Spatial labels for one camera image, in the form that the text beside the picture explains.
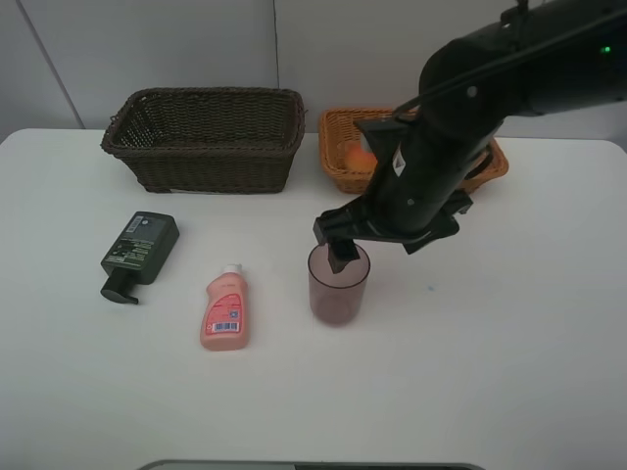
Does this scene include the pink lotion bottle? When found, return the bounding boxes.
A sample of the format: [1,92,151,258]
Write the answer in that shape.
[200,264,250,352]

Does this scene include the pink translucent plastic cup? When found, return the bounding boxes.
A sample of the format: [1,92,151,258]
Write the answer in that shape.
[308,245,371,326]

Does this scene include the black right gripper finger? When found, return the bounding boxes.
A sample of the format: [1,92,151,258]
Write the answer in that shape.
[327,239,359,274]

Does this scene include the dark green pump bottle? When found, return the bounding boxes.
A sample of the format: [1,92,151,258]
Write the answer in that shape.
[100,211,179,305]

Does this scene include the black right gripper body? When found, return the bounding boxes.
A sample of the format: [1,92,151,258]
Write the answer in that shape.
[313,117,473,255]

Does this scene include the red yellow peach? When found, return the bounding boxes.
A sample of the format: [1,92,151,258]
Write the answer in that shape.
[344,142,377,173]

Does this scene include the dark brown wicker basket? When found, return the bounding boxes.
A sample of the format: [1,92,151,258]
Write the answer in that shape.
[101,87,305,194]

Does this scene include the light orange wicker basket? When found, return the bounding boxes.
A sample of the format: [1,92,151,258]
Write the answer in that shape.
[318,107,509,195]

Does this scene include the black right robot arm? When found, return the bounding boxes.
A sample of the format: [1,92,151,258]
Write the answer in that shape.
[313,1,626,273]

